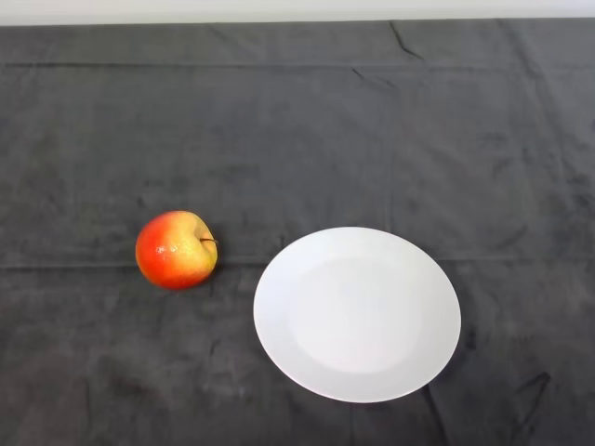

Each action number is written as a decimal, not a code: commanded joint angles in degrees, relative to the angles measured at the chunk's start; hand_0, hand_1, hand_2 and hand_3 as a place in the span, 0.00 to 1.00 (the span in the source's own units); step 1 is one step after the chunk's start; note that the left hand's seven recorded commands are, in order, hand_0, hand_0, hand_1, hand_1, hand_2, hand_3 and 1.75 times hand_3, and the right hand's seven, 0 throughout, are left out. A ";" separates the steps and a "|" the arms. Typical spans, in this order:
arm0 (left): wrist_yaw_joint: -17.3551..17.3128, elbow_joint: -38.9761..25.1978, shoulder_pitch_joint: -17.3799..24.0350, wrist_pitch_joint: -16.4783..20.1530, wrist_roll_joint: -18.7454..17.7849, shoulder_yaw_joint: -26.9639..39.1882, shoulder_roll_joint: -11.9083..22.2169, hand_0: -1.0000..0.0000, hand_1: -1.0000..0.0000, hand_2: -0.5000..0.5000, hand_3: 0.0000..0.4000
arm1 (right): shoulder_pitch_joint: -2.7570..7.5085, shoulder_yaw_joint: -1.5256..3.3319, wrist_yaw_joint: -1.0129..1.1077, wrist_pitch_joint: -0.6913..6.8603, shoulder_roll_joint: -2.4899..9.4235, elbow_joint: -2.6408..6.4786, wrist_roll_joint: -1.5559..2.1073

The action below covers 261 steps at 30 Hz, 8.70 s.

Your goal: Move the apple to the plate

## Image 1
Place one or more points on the white round plate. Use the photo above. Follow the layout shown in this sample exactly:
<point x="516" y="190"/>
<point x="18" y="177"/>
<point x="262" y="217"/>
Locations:
<point x="358" y="316"/>

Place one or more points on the red yellow apple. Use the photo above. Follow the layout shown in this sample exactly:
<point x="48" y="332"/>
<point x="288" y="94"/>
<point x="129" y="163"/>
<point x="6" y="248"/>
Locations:
<point x="174" y="258"/>

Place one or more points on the black cloth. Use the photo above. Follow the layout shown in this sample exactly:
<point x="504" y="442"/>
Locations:
<point x="297" y="139"/>

